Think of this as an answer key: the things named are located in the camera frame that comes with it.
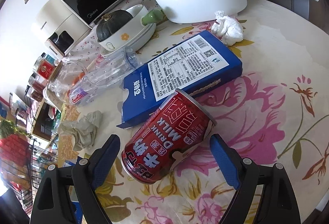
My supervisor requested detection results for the red milk drink can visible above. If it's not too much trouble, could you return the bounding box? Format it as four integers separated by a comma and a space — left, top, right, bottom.
121, 89, 216, 184

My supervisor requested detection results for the red label spice jar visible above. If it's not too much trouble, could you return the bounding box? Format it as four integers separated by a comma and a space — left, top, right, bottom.
35, 57, 55, 80

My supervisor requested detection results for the grey paper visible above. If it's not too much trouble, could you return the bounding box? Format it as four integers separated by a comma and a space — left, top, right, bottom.
59, 110, 103, 152

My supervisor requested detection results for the cream air fryer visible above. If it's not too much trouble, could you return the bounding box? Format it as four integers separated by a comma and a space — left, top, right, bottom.
36, 0, 91, 59

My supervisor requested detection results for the small blue carton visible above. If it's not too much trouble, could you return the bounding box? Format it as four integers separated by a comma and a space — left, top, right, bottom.
63, 160, 82, 224

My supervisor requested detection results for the white plate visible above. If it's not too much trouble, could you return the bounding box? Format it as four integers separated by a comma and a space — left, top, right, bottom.
99, 23, 157, 57

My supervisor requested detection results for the glass jar with lid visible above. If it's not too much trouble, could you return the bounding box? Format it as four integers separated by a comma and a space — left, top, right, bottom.
47, 61, 87, 102

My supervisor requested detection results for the white ceramic bowl green handle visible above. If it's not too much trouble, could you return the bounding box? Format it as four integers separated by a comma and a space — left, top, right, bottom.
95, 4, 164, 52

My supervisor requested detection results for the white crumpled tissue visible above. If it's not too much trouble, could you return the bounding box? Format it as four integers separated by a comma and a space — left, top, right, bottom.
210, 11, 244, 47

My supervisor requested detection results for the clear plastic water bottle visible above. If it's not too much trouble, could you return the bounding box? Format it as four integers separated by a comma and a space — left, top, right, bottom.
68, 47, 142, 106

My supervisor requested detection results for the large blue food box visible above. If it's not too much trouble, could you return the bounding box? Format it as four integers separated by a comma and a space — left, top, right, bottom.
118, 30, 243, 129

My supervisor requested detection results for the dark green pumpkin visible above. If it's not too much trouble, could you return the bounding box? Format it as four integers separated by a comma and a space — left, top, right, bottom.
96, 10, 133, 42

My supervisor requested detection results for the wooden shelf rack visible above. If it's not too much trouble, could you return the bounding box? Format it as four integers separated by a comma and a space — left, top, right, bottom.
27, 99, 60, 142

